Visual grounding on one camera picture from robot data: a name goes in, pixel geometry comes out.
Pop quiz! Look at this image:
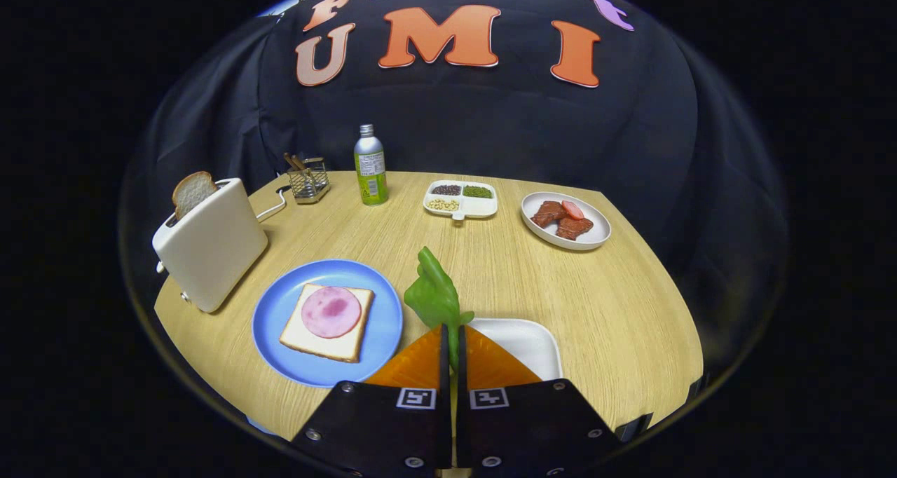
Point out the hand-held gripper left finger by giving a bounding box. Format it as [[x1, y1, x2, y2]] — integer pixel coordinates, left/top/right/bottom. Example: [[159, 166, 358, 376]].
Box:
[[291, 324, 455, 478]]

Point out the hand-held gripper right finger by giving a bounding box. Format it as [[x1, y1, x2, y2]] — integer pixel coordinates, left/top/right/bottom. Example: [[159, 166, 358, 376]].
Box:
[[456, 324, 624, 478]]

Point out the green lettuce leaf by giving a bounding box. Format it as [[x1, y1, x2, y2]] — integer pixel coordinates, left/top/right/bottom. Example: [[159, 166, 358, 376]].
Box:
[[404, 247, 475, 374]]

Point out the toasted bread slice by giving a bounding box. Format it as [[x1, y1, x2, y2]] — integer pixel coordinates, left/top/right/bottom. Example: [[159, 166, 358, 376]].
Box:
[[172, 171, 219, 221]]

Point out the white square plate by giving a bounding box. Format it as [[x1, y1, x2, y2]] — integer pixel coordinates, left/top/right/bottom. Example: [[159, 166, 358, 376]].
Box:
[[484, 317, 564, 382]]

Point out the pink ham slice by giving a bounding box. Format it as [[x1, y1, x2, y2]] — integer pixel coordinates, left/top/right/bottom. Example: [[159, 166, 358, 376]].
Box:
[[301, 286, 363, 339]]

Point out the white bread slice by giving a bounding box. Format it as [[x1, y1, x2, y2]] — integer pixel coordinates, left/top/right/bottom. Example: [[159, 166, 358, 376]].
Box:
[[279, 283, 375, 364]]

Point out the blue round plate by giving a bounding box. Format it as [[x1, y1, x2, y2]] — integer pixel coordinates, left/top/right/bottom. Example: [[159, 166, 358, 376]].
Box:
[[252, 259, 404, 388]]

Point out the white divided dish with beans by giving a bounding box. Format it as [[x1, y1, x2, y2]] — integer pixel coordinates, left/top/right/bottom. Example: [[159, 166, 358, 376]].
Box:
[[423, 179, 499, 221]]

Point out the brown meat piece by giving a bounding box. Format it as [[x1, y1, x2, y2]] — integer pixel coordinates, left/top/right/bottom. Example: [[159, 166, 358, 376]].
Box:
[[556, 216, 594, 241], [530, 200, 568, 228]]

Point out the white round plate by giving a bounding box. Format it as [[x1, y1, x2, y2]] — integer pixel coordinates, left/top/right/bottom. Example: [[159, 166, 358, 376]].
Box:
[[521, 191, 612, 251]]

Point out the silver bottle with green label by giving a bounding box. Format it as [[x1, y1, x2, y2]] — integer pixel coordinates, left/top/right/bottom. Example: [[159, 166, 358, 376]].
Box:
[[353, 124, 389, 206]]

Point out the white toaster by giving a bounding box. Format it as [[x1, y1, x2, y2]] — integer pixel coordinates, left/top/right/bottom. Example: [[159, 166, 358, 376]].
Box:
[[152, 177, 269, 315]]

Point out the black backdrop cloth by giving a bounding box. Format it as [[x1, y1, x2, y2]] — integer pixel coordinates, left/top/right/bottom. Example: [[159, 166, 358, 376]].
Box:
[[123, 0, 789, 395]]

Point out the wire mesh utensil holder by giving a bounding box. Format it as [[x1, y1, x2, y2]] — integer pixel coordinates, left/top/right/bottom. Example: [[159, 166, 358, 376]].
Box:
[[286, 157, 331, 205]]

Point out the white toaster cable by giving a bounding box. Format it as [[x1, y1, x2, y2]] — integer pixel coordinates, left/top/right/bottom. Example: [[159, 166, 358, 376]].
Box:
[[256, 187, 289, 221]]

